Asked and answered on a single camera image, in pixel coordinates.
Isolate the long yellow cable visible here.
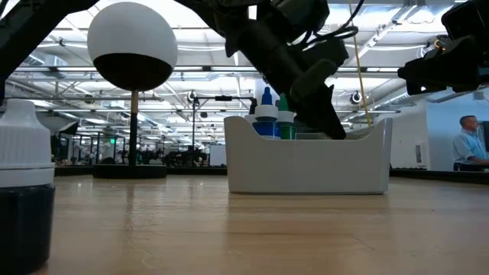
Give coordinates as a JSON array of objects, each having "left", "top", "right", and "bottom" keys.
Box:
[{"left": 348, "top": 0, "right": 372, "bottom": 127}]

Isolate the large blue food coloring bottle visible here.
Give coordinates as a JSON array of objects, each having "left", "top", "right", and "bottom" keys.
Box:
[{"left": 251, "top": 86, "right": 280, "bottom": 139}]

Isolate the small white-capped dropper bottle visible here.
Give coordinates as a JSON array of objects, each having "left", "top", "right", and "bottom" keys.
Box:
[{"left": 0, "top": 98, "right": 56, "bottom": 275}]

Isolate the grey plastic bin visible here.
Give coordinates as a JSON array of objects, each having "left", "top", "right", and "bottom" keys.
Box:
[{"left": 223, "top": 115, "right": 393, "bottom": 195}]

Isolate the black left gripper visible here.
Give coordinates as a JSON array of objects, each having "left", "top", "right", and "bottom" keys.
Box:
[{"left": 228, "top": 15, "right": 349, "bottom": 141}]

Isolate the large green food coloring bottle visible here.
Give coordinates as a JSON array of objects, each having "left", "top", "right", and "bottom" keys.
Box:
[{"left": 275, "top": 93, "right": 298, "bottom": 141}]

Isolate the person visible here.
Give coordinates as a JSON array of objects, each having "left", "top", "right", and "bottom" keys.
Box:
[{"left": 452, "top": 114, "right": 489, "bottom": 172}]

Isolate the white globe table lamp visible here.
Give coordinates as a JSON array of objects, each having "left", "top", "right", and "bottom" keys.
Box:
[{"left": 86, "top": 2, "right": 179, "bottom": 180}]

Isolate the distant robot workstation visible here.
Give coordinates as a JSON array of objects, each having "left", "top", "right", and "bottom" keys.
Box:
[{"left": 49, "top": 121, "right": 127, "bottom": 167}]

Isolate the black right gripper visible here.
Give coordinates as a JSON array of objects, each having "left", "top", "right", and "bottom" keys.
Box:
[{"left": 397, "top": 0, "right": 489, "bottom": 96}]

